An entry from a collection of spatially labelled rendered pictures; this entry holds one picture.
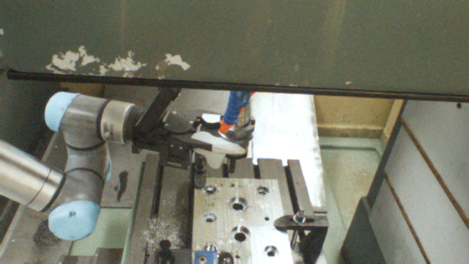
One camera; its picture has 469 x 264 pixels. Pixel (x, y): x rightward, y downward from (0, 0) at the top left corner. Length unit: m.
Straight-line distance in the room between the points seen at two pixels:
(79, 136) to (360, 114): 1.48
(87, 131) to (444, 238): 0.71
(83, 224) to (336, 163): 1.41
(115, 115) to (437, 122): 0.64
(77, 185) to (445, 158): 0.69
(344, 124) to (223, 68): 1.78
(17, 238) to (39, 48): 1.25
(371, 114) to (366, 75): 1.76
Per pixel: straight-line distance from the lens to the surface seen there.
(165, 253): 0.59
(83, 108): 0.79
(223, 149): 0.70
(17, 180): 0.73
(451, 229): 0.94
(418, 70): 0.33
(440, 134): 0.95
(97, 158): 0.84
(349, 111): 2.02
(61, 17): 0.29
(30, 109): 1.64
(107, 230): 1.55
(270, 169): 1.36
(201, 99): 1.80
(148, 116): 0.73
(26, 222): 1.57
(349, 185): 1.88
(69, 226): 0.75
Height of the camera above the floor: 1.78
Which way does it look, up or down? 36 degrees down
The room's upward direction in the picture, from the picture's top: 6 degrees clockwise
